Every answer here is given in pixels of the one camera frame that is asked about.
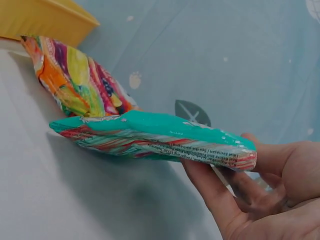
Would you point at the person's right hand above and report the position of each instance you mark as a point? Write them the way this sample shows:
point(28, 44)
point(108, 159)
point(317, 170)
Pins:
point(287, 212)

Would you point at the teal snack packet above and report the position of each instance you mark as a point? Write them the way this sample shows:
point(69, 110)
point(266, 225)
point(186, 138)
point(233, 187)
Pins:
point(150, 135)

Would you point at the yellow plastic container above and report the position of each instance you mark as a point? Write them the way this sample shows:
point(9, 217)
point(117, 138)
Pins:
point(45, 20)

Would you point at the colourful fruit candy packet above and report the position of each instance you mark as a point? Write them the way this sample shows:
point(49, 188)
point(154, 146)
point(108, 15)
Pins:
point(75, 77)

